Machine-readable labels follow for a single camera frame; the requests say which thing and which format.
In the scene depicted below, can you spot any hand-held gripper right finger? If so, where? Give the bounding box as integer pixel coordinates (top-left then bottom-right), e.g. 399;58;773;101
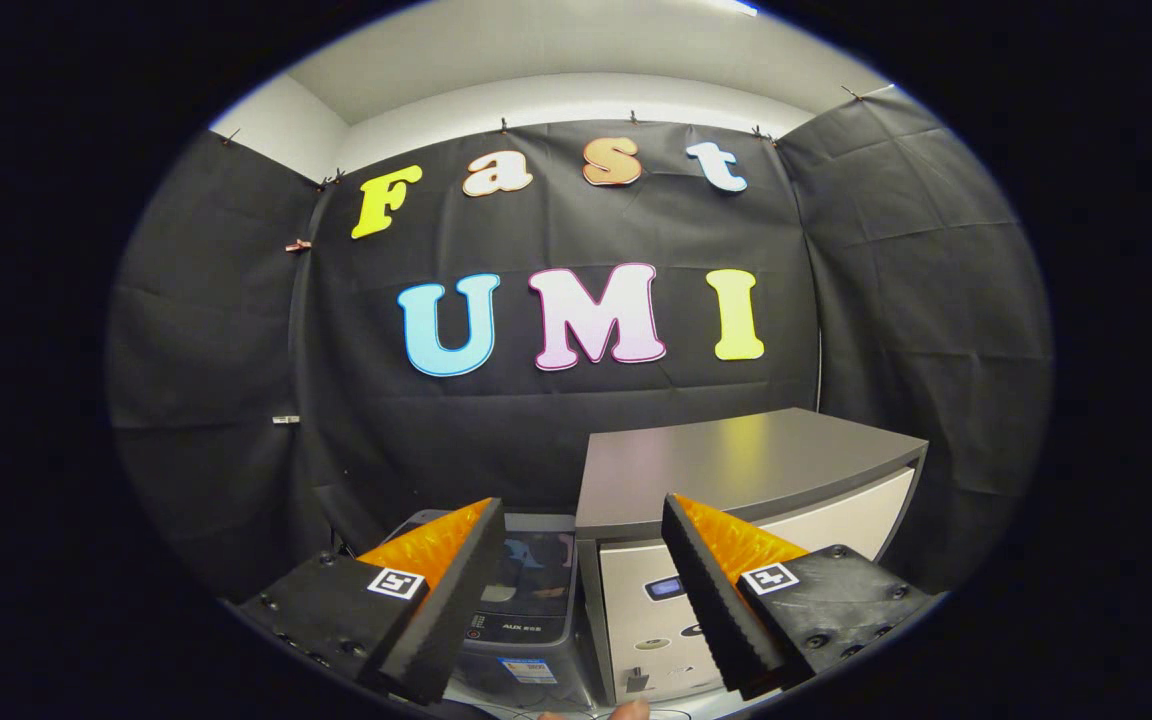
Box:
660;491;939;701

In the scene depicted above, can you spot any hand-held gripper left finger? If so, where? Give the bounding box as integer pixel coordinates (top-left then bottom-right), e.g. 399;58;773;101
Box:
234;496;509;706

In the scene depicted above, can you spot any grey and beige cabinet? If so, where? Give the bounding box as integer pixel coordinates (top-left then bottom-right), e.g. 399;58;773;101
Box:
574;407;930;706

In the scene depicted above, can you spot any black backdrop cloth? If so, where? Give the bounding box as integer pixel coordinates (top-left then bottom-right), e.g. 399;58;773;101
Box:
106;85;1055;601

